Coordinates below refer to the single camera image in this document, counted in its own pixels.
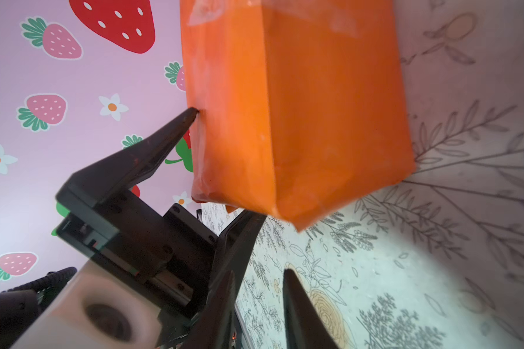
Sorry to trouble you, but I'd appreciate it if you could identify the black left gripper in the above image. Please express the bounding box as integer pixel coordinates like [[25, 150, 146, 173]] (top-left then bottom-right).
[[56, 108, 267, 330]]

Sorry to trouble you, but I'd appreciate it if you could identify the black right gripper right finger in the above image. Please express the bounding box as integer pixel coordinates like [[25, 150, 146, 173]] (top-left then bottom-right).
[[282, 269, 339, 349]]

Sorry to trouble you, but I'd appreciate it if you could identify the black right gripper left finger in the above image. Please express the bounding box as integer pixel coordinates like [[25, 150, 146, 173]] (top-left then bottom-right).
[[181, 270, 237, 349]]

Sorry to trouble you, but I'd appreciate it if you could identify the yellow orange wrapping paper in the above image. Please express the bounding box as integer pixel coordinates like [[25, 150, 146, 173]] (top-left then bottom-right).
[[180, 1, 415, 230]]

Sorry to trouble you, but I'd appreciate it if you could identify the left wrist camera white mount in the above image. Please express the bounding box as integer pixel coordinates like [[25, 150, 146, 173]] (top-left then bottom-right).
[[13, 260, 162, 349]]

